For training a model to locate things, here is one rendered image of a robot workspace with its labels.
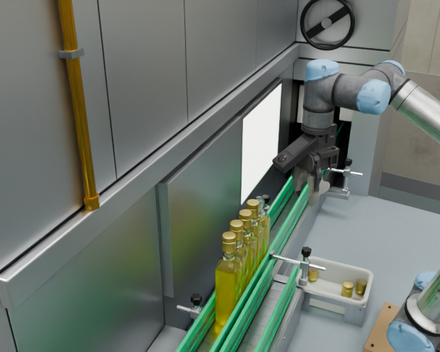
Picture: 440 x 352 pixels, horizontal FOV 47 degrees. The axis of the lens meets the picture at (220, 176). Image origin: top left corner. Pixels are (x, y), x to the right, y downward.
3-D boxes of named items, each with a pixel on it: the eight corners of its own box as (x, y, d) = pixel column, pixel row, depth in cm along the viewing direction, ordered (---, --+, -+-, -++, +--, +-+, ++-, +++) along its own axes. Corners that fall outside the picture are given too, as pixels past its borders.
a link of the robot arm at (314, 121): (316, 115, 117) (294, 105, 123) (314, 134, 119) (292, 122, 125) (341, 110, 120) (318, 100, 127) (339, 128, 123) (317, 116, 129)
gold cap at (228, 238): (237, 253, 127) (237, 238, 125) (223, 253, 127) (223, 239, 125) (235, 244, 131) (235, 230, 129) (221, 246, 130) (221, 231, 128)
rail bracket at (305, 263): (270, 270, 158) (272, 237, 152) (324, 284, 152) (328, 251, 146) (267, 276, 156) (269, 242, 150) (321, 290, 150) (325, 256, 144)
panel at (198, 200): (271, 158, 207) (275, 77, 191) (278, 159, 206) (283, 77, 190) (163, 295, 134) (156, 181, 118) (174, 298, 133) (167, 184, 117)
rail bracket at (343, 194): (317, 200, 216) (323, 152, 205) (357, 209, 210) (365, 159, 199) (315, 206, 212) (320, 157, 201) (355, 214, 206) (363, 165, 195)
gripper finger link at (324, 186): (334, 204, 130) (332, 170, 128) (316, 210, 128) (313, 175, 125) (325, 201, 133) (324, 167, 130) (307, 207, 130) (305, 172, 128)
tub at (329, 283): (305, 274, 177) (306, 254, 173) (371, 291, 169) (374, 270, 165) (290, 306, 163) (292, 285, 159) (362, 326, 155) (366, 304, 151)
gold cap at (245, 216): (241, 221, 140) (242, 207, 138) (253, 224, 139) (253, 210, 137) (236, 228, 137) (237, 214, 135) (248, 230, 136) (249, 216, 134)
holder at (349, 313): (290, 272, 179) (291, 253, 175) (370, 292, 169) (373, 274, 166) (275, 302, 165) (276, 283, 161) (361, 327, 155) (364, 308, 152)
